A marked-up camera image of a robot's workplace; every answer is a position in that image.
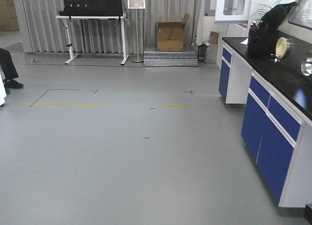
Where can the small steel cabinet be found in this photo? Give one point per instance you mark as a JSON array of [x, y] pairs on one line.
[[207, 52]]

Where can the open white cabinet door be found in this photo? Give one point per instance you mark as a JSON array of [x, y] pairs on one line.
[[232, 11]]

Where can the metal grate platform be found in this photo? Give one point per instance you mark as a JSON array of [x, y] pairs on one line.
[[154, 59]]

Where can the large open cardboard box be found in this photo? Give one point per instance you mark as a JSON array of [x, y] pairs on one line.
[[170, 35]]

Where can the small cardboard box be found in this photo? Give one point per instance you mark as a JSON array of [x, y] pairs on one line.
[[213, 37]]

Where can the sign on metal stand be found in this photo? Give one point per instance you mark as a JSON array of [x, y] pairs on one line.
[[136, 4]]

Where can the blue white lab bench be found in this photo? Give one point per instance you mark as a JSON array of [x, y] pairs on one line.
[[277, 124]]

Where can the black backpack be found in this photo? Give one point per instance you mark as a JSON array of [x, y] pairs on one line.
[[262, 40]]

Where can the white leg standing table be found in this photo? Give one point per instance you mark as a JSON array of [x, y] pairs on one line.
[[99, 34]]

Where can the black display board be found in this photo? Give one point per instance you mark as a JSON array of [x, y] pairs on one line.
[[102, 8]]

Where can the yellow round lid object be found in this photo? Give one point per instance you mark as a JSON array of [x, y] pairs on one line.
[[282, 48]]

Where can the grey curtain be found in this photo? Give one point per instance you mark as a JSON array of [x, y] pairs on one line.
[[41, 31]]

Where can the green potted plant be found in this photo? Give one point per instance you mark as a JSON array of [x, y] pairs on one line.
[[260, 7]]

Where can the person leg with shoe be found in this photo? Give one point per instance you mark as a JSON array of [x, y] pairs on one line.
[[9, 71]]

